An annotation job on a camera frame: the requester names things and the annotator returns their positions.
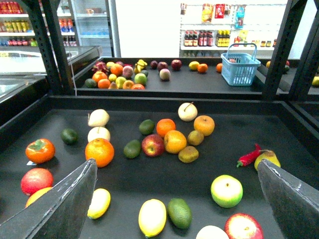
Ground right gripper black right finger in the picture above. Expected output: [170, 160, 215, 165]
[258, 159, 319, 239]

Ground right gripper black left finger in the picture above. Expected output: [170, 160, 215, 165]
[0, 159, 97, 239]

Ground small yellow lemon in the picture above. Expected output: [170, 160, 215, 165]
[87, 188, 111, 220]

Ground black metal fruit shelf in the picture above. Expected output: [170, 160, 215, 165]
[0, 0, 319, 239]

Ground blue basket on far shelf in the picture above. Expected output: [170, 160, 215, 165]
[221, 43, 261, 87]

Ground drinks shelf left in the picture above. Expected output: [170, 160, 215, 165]
[0, 0, 77, 47]

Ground white grocery shelf with bottles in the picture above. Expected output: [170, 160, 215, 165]
[179, 0, 287, 59]

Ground yellow orange fruit left edge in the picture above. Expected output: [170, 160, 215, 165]
[25, 187, 52, 208]

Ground red apple left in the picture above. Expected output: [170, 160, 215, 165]
[20, 168, 54, 196]

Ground yellow pear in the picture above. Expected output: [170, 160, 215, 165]
[254, 150, 281, 171]

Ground red apple front right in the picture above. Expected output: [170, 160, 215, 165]
[224, 213, 264, 239]

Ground orange persimmon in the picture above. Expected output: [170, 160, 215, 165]
[25, 138, 55, 164]

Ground red chili pepper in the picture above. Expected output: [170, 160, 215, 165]
[236, 143, 261, 167]

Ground green apple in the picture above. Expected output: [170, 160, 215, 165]
[210, 174, 243, 208]

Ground large orange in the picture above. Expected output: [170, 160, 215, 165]
[85, 138, 115, 168]

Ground green avocado left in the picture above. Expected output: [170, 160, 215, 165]
[60, 128, 78, 145]

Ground white pear front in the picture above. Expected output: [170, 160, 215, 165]
[87, 126, 111, 142]

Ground white pear bottom edge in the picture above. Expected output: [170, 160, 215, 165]
[195, 225, 229, 239]

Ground green avocado centre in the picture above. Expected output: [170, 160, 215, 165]
[123, 139, 141, 159]

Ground white pear rear left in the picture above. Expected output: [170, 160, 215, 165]
[88, 109, 110, 127]

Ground red yellow apple centre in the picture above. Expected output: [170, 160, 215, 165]
[142, 134, 165, 157]

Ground dark green avocado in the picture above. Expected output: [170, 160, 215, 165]
[167, 198, 192, 230]

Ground kiwi front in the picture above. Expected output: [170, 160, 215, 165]
[178, 146, 199, 164]

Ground kiwi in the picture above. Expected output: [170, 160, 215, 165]
[178, 146, 199, 164]
[187, 130, 204, 146]

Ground kiwi rear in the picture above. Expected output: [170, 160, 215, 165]
[187, 130, 204, 146]

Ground golden apple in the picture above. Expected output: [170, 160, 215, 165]
[193, 115, 215, 136]

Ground green lime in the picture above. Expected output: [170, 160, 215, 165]
[139, 119, 155, 135]

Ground yellow orange apple centre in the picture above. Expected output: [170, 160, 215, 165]
[164, 130, 187, 154]

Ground orange tangerine centre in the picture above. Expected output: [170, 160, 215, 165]
[156, 119, 176, 138]

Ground white round pear with stem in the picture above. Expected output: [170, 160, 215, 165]
[177, 102, 198, 121]

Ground far fruit pile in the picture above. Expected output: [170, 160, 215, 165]
[84, 59, 224, 90]

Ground glass freezer chest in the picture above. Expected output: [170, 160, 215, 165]
[0, 46, 103, 97]

